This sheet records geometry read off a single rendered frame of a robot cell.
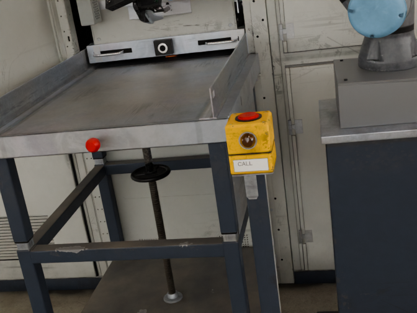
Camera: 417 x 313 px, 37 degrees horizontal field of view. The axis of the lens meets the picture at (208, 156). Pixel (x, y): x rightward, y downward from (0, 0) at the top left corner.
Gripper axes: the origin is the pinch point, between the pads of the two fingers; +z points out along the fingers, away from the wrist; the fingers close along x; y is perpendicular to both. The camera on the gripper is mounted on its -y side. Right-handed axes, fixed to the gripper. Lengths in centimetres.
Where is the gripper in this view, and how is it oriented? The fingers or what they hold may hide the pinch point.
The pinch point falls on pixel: (149, 13)
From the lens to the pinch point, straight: 194.5
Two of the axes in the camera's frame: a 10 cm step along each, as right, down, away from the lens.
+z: 2.1, 1.5, 9.7
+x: -0.3, -9.9, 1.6
